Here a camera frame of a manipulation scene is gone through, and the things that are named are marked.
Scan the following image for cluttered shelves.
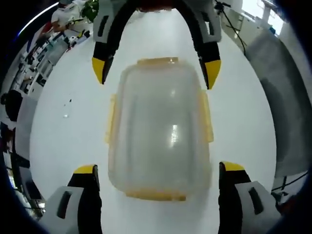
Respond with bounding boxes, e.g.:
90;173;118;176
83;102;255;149
11;28;82;96

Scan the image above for black cable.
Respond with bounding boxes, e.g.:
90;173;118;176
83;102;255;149
220;7;247;55
271;170;310;197

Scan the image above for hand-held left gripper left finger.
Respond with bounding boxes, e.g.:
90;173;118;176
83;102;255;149
40;164;103;234

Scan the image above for curved ceiling light strip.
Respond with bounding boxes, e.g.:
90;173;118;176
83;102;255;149
14;1;59;40

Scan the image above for black tripod stand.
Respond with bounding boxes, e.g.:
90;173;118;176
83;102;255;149
214;0;232;11

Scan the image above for green potted plant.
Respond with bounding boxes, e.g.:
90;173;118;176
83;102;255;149
81;0;99;23

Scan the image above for clear container with yellow buckles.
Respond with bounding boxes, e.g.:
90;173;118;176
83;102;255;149
104;56;215;202

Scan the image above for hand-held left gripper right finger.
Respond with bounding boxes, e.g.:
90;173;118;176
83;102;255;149
218;160;281;234

